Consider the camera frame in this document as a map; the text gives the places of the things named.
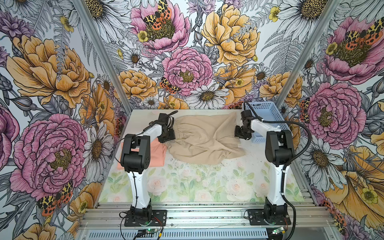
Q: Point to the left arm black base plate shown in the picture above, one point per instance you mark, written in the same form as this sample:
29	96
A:
154	218

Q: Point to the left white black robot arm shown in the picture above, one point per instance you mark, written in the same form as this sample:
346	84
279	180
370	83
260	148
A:
135	159

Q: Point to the beige drawstring shorts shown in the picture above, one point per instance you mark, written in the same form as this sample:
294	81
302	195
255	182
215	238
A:
205	140

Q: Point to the white vented cable duct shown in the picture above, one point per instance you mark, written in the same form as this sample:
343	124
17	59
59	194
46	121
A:
181	234

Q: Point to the aluminium rail frame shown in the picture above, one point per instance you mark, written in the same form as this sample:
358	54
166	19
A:
211	215

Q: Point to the green circuit board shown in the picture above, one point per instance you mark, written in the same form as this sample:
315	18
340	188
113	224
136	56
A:
149	233

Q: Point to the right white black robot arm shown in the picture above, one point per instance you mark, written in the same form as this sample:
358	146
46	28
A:
279	150

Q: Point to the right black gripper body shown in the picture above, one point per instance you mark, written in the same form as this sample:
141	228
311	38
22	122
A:
243	132

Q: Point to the aluminium corner post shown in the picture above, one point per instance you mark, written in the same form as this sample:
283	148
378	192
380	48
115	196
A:
94	35
323	22

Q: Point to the left aluminium corner post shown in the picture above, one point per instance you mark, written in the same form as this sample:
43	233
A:
94	35

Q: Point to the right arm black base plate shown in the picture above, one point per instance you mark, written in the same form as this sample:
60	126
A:
256	217

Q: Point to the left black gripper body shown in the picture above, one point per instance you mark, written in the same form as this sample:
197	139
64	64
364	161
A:
168	135

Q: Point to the peach graphic t-shirt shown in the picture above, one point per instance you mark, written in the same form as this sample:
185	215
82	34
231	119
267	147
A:
158	154

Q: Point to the right aluminium corner post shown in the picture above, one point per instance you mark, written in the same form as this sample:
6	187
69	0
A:
323	22

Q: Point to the light blue plastic basket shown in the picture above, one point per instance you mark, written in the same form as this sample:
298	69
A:
266	118

